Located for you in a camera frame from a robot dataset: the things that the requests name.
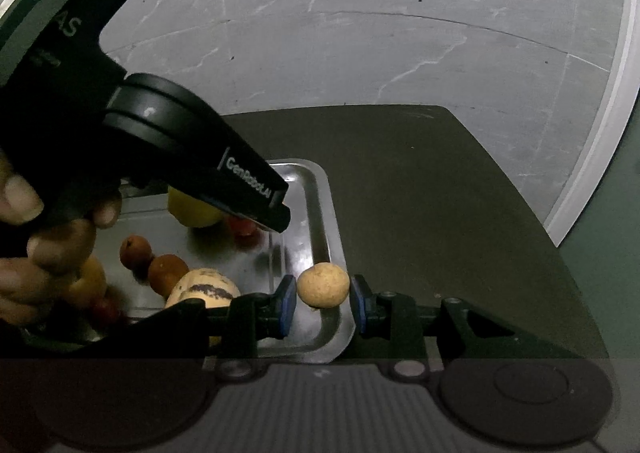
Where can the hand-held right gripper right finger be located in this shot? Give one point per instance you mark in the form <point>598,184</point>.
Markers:
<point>359,305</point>

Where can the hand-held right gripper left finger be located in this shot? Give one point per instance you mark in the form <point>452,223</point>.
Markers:
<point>287,305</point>

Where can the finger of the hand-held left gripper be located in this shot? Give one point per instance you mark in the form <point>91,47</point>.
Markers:
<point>245,183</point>

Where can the small tan round fruit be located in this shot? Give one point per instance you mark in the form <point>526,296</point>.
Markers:
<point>322,285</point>

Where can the small red fruit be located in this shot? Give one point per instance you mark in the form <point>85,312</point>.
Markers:
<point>105,310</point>
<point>242,228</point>

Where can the yellow lemon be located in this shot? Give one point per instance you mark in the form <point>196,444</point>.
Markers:
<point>192,213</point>

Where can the metal tray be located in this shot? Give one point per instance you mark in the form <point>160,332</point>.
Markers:
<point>300,233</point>

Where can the yellow spotted melon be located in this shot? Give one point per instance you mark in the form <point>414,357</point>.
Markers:
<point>200,284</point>

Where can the orange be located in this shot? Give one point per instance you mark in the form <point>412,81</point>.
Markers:
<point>167,274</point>

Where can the brown-orange persimmon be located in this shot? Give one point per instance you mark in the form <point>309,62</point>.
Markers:
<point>135,253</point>

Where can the large yellow apple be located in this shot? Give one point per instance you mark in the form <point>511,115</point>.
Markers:
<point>90,283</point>

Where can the person's left hand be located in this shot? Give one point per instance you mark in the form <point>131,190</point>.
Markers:
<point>55,245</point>

